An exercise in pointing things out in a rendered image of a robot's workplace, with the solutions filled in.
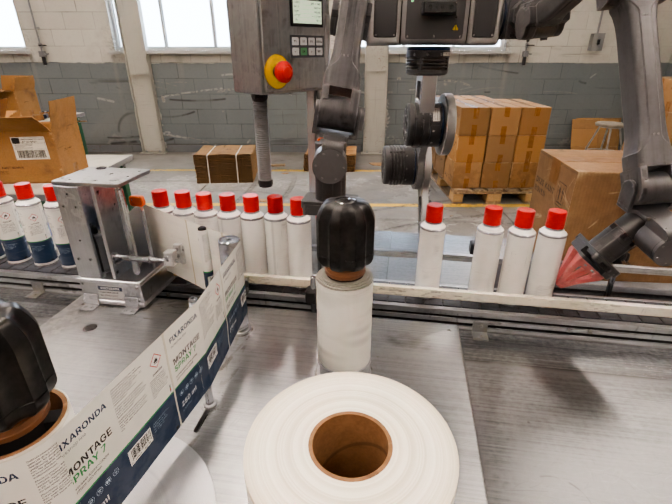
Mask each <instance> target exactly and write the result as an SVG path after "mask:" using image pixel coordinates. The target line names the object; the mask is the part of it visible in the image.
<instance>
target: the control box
mask: <svg viewBox="0 0 672 504"><path fill-rule="evenodd" d="M226 8H227V18H228V29H229V39H230V50H231V60H232V71H233V81H234V90H235V92H239V93H248V94H257V95H269V94H281V93H292V92H304V91H316V90H322V86H323V79H324V74H325V71H326V45H325V0H323V28H319V27H297V26H291V24H290V0H226ZM290 35H311V36H324V57H311V58H291V55H290ZM280 61H287V62H289V63H290V64H291V66H292V68H293V77H292V79H291V81H290V82H288V83H281V82H279V81H278V80H277V79H276V77H275V76H274V74H273V69H274V67H275V66H276V64H277V63H278V62H280Z"/></svg>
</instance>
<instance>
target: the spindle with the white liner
mask: <svg viewBox="0 0 672 504"><path fill-rule="evenodd" d="M374 241H375V214H374V211H373V209H372V207H371V205H370V204H369V203H368V202H366V200H365V199H363V198H360V197H352V196H338V197H331V198H328V199H326V200H325V201H324V202H323V204H322V205H321V207H320V209H319V211H318V213H317V217H316V246H317V259H318V261H319V262H320V264H321V265H322V266H325V267H323V268H322V269H320V270H319V271H318V273H317V275H316V288H317V296H316V300H317V330H318V354H317V361H318V363H319V365H318V367H317V375H322V374H326V373H334V372H362V373H369V374H371V367H370V363H371V353H370V350H371V327H372V302H373V280H374V277H373V274H372V272H371V271H370V270H369V269H368V268H366V265H369V264H370V263H371V262H372V260H373V258H374Z"/></svg>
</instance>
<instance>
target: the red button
mask: <svg viewBox="0 0 672 504"><path fill-rule="evenodd" d="M273 74H274V76H275V77H276V79H277V80H278V81H279V82H281V83H288V82H290V81H291V79H292V77H293V68H292V66H291V64H290V63H289V62H287V61H280V62H278V63H277V64H276V66H275V67H274V69H273Z"/></svg>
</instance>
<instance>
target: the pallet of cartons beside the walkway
mask: <svg viewBox="0 0 672 504"><path fill-rule="evenodd" d="M454 97H455V100H456V107H457V124H456V133H455V139H454V143H453V147H452V149H451V152H450V153H449V154H448V155H438V154H437V153H436V151H435V147H431V148H432V163H433V171H432V174H431V178H432V179H433V180H434V182H435V183H436V184H437V185H438V186H439V188H440V189H441V190H442V191H443V193H444V194H445V195H446V196H447V197H448V198H449V200H450V201H451V203H452V204H463V202H462V200H463V195H464V194H476V195H477V196H479V197H480V198H481V199H482V200H483V201H484V202H485V203H486V204H501V197H502V194H513V195H514V196H515V197H517V198H518V199H519V200H520V201H521V202H523V203H530V201H531V196H532V191H533V187H534V182H535V177H536V172H537V167H538V162H539V157H540V152H541V149H544V146H545V141H546V136H545V135H547V130H548V125H549V120H550V115H551V110H552V107H549V106H545V105H541V104H537V103H534V102H530V101H526V100H522V99H491V98H489V97H486V96H483V95H475V96H474V95H460V96H458V95H457V96H454ZM449 186H450V187H451V188H450V187H449Z"/></svg>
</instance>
